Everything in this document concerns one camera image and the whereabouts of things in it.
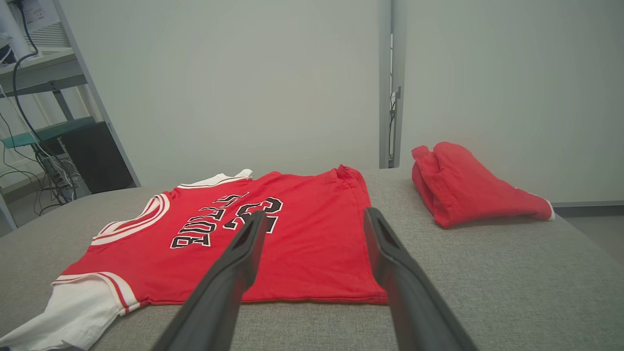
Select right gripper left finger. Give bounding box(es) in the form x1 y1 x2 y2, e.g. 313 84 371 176
151 210 269 351

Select grey wall baseboard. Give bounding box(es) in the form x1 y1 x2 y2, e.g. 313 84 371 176
553 200 624 218

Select bundle of thin cables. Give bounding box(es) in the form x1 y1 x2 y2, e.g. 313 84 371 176
0 141 81 217

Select grey metal shelf rack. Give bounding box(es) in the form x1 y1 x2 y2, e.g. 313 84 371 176
0 0 142 232

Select red Bulls jersey white sleeves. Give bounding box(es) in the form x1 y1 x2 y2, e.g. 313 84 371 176
0 165 389 351

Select thin black cable in post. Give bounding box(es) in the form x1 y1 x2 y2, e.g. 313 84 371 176
388 29 396 167

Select white pipe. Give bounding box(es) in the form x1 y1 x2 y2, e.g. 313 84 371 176
0 0 31 61

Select red shorts white stripe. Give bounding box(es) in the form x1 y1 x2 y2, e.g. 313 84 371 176
411 141 556 229

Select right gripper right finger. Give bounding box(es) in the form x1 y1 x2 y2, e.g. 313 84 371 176
363 207 479 351

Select grey metal partition post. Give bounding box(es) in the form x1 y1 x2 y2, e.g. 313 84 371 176
379 0 408 169

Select black computer box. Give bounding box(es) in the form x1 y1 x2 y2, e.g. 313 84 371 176
58 122 138 195

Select thick black hanging cable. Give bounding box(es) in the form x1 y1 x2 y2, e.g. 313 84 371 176
11 0 59 161

